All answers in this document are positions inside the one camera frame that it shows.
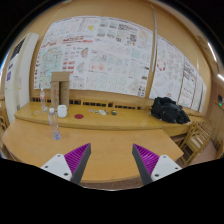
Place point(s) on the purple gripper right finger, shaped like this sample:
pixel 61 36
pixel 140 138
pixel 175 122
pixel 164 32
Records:
pixel 151 166

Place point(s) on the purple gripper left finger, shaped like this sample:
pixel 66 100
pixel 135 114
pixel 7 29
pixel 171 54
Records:
pixel 70 166

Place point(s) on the clear plastic water bottle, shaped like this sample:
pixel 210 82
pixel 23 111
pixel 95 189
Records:
pixel 52 117

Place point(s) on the far clear water bottle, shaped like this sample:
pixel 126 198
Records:
pixel 42 98

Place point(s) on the dark red round coaster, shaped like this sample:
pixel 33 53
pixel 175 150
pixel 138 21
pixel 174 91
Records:
pixel 79 116

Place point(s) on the white cup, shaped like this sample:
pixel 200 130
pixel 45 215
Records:
pixel 62 111

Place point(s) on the wooden chair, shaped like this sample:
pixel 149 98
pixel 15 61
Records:
pixel 195 142

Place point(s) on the black backpack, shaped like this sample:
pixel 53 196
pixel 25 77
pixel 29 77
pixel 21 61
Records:
pixel 167 110

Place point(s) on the small white object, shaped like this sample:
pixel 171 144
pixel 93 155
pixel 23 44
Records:
pixel 102 112

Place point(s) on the small dark round object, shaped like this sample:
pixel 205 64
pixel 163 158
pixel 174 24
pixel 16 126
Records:
pixel 114 112

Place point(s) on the brown cardboard box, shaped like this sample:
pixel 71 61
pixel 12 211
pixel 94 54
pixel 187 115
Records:
pixel 60 89

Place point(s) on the white door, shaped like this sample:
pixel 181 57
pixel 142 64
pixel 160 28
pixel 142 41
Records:
pixel 17 76

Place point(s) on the right poster sheet wall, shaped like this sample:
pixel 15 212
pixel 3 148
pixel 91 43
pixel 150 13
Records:
pixel 177 78

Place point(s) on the large poster sheet wall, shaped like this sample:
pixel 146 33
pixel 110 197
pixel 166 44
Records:
pixel 100 53

